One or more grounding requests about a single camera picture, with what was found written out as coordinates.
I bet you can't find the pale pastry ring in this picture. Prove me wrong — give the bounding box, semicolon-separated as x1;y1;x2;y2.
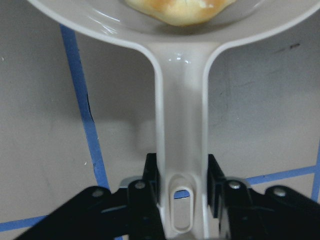
123;0;237;27

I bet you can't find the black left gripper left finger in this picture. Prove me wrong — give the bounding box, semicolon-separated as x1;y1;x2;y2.
17;153;166;240

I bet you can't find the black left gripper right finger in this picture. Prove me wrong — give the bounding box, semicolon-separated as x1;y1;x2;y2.
207;154;320;240

